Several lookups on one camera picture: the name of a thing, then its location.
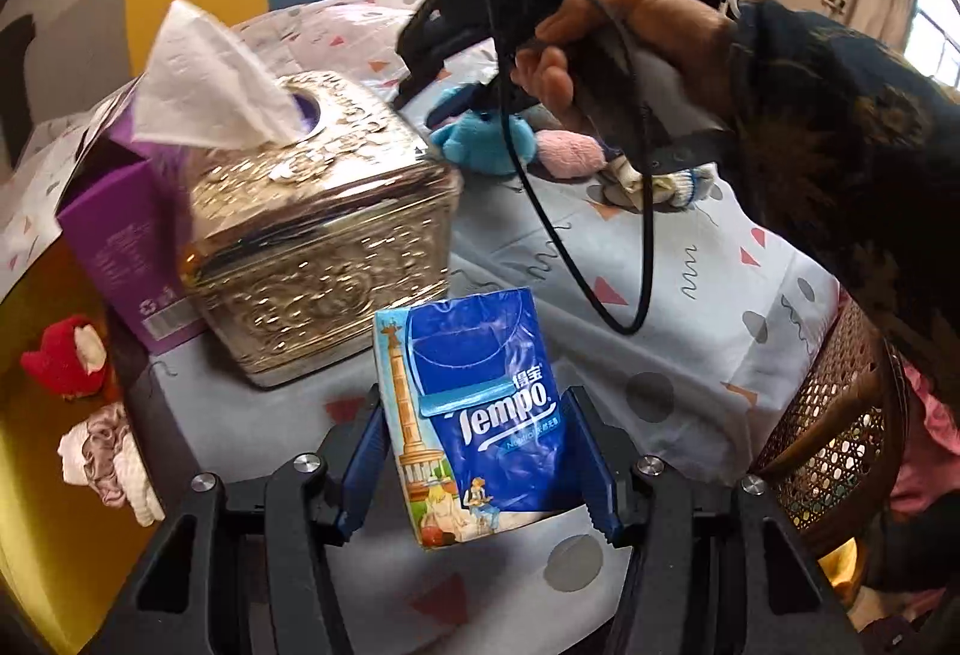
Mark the white pink satin scrunchie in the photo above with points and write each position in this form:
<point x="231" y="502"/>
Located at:
<point x="105" y="460"/>

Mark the blue tissue packet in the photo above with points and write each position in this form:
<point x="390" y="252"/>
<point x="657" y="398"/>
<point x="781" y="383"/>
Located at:
<point x="487" y="400"/>

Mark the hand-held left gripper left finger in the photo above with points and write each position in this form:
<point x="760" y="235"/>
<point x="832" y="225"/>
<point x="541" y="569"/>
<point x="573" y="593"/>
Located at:
<point x="366" y="456"/>

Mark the window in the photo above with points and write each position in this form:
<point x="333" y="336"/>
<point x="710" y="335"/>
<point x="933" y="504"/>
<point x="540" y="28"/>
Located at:
<point x="937" y="33"/>

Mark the person's right hand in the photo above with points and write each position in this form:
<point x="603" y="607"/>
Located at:
<point x="675" y="40"/>

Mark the blue plush elephant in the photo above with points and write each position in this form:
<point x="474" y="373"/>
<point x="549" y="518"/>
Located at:
<point x="480" y="138"/>

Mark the pink sock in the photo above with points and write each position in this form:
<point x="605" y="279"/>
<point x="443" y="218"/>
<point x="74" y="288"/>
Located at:
<point x="570" y="153"/>

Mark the black post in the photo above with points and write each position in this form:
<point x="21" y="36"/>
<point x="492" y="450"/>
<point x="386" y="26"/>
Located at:
<point x="16" y="93"/>

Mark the wicker chair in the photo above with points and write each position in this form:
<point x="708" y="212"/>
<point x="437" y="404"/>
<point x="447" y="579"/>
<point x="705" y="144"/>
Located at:
<point x="825" y="415"/>

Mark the red plush toy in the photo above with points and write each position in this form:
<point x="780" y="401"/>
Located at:
<point x="64" y="355"/>

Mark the ornate gold tissue box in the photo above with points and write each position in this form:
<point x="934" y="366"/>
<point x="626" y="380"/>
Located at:
<point x="315" y="250"/>

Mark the pink cloth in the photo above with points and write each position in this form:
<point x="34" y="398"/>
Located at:
<point x="930" y="445"/>

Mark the purple tissue box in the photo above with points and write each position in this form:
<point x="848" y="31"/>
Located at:
<point x="112" y="250"/>

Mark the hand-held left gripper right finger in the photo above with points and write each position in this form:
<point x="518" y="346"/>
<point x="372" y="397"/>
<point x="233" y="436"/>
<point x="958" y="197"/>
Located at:
<point x="596" y="475"/>

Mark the white tissue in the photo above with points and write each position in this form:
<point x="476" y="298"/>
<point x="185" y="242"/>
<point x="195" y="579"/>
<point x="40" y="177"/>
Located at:
<point x="202" y="85"/>

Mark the white sock with blue stripes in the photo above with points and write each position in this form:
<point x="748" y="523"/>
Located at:
<point x="690" y="183"/>

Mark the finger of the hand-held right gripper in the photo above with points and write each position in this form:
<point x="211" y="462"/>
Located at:
<point x="424" y="66"/>

